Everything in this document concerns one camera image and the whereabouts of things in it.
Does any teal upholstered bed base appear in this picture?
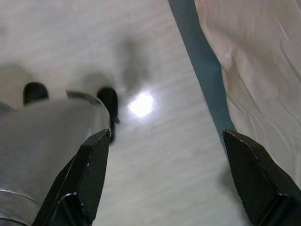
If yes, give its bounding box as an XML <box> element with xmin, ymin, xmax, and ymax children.
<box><xmin>167</xmin><ymin>0</ymin><xmax>237</xmax><ymax>144</ymax></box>

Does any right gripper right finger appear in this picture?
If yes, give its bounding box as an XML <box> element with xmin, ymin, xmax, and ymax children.
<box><xmin>222</xmin><ymin>129</ymin><xmax>301</xmax><ymax>226</ymax></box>

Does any cream sheeted bed mattress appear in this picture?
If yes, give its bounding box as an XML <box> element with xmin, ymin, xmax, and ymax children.
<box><xmin>195</xmin><ymin>0</ymin><xmax>301</xmax><ymax>186</ymax></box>

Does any silver robot right leg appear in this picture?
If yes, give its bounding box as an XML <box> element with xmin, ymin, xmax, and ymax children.
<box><xmin>0</xmin><ymin>86</ymin><xmax>120</xmax><ymax>226</ymax></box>

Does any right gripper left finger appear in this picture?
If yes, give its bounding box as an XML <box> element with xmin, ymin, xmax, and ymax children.
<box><xmin>32</xmin><ymin>129</ymin><xmax>111</xmax><ymax>226</ymax></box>

